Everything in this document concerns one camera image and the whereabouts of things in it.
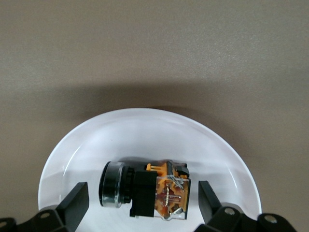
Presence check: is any pink round plate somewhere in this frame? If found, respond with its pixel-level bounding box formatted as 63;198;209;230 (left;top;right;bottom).
38;107;263;232

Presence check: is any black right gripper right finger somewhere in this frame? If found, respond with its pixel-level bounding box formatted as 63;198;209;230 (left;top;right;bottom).
198;180;296;232

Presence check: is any orange push-button switch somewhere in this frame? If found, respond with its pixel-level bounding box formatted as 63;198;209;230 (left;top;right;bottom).
98;159;192;222

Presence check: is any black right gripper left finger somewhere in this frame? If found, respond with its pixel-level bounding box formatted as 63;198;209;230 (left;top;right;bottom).
0;182;90;232

